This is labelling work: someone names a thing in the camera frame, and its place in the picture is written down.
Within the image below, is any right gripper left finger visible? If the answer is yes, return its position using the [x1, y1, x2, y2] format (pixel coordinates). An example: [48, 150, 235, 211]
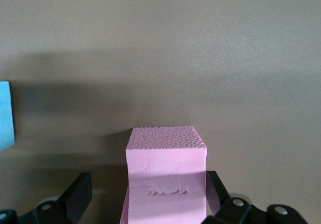
[0, 172, 93, 224]

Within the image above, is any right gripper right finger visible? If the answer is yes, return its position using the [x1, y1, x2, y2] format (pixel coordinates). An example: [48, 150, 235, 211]
[202, 170, 309, 224]

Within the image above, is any pink foam block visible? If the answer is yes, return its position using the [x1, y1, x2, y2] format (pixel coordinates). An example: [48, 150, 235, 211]
[124, 125, 209, 224]
[119, 185, 130, 224]

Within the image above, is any blue foam block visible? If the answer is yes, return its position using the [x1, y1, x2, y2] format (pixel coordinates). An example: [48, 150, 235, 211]
[0, 80, 15, 152]

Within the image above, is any brown table mat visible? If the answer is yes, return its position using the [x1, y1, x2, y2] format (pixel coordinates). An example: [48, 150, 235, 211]
[0, 0, 321, 224]

